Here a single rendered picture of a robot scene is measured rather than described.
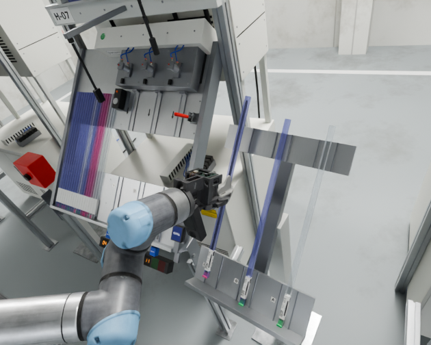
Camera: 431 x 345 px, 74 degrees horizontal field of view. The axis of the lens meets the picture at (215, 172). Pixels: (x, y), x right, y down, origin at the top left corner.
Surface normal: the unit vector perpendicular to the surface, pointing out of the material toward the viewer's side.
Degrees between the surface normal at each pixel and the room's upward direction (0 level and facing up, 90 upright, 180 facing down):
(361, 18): 90
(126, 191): 43
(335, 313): 0
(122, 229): 61
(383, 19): 90
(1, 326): 35
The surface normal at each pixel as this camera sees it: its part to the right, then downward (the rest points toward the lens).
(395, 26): -0.47, 0.65
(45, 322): 0.10, -0.30
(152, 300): -0.20, -0.73
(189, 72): -0.45, -0.09
